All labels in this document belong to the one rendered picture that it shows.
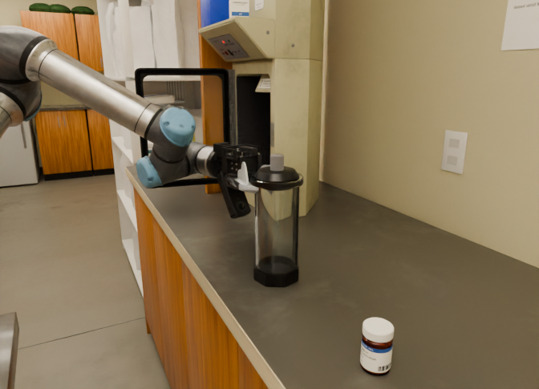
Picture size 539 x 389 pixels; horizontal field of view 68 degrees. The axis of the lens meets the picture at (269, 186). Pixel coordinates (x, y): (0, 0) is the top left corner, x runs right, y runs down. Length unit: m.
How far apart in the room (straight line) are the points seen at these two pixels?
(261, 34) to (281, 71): 0.11
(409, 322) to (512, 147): 0.55
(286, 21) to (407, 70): 0.42
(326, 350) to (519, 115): 0.73
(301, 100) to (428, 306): 0.66
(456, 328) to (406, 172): 0.67
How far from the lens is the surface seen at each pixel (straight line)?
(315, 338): 0.72
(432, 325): 0.80
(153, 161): 0.96
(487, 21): 1.20
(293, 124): 1.18
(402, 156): 1.37
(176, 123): 0.86
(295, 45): 1.18
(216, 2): 1.32
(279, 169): 0.80
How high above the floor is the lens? 1.36
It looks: 15 degrees down
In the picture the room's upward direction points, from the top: straight up
